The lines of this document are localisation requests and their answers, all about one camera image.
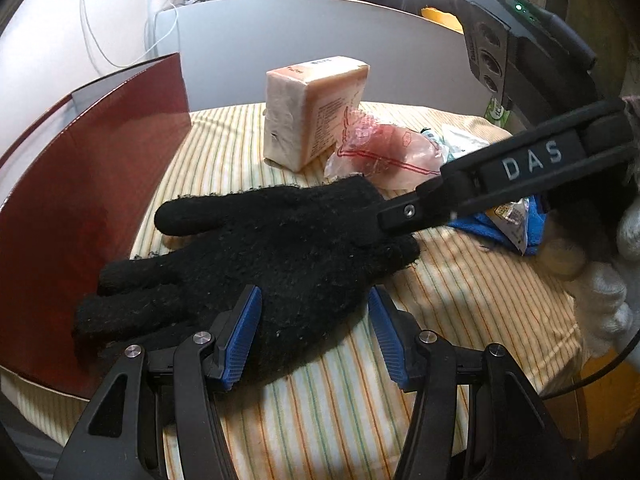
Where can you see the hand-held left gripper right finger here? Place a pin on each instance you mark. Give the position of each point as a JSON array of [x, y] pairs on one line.
[[387, 342]]

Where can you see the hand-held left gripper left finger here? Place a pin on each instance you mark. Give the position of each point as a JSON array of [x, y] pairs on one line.
[[242, 342]]

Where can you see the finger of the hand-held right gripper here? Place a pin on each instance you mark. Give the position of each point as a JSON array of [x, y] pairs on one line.
[[420, 207]]

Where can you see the pale translucent plastic packet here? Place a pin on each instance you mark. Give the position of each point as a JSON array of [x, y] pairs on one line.
[[462, 142]]

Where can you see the black knit glove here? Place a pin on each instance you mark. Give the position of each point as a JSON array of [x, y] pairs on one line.
[[280, 245]]

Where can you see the person's right hand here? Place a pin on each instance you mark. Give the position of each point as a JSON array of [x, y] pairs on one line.
[[605, 290]]

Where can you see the green tissue box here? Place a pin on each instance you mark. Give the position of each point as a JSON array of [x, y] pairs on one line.
[[497, 110]]

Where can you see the blue cloth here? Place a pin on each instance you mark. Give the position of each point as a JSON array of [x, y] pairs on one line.
[[475, 229]]

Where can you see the pink plastic bag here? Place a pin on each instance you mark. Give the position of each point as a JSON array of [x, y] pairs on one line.
[[385, 152]]

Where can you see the striped table cloth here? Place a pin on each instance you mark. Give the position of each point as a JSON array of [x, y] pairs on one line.
[[475, 320]]

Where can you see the small snack packet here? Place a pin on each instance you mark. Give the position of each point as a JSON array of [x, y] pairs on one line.
[[515, 220]]

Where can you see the yellow bowl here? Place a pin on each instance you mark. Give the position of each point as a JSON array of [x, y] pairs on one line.
[[440, 16]]

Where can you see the orange tissue pack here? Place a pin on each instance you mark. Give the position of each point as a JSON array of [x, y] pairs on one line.
[[310, 110]]

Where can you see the grey partition panel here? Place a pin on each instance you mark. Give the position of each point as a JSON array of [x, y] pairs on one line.
[[300, 30]]

